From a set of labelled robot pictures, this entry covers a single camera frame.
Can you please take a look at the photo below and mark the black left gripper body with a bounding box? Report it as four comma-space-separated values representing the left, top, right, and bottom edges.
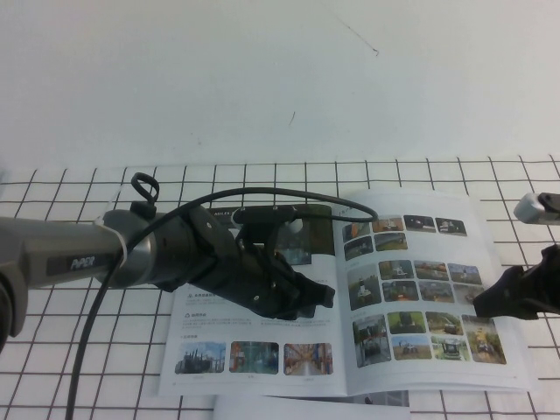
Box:
150, 208, 304, 321

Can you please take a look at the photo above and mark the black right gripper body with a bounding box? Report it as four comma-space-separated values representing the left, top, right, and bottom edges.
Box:
522, 244, 560, 319

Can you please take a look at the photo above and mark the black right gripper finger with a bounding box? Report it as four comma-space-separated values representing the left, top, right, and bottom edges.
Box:
498, 264, 533, 290
470, 283, 529, 319

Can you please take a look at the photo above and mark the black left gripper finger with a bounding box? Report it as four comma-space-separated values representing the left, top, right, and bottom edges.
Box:
297, 273, 336, 306
266, 301, 317, 321

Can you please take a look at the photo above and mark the white picture booklet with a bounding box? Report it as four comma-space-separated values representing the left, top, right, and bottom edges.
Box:
157, 188, 542, 397

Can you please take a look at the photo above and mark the white booklet under open booklet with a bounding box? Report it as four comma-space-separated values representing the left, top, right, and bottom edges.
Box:
213, 388, 412, 420

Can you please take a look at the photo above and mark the white black-grid tablecloth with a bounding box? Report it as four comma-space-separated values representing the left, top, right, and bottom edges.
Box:
0, 157, 560, 420

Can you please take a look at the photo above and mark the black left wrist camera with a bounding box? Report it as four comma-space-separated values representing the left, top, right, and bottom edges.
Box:
233, 204, 304, 235

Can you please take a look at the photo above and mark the thin black cable loop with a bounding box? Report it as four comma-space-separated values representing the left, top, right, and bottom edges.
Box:
130, 173, 160, 211

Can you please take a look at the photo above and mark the white cable tie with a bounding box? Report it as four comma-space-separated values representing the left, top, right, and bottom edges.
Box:
96, 215, 129, 264

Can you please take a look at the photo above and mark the black camera cable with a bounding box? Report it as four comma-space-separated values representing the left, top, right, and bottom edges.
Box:
65, 186, 380, 420

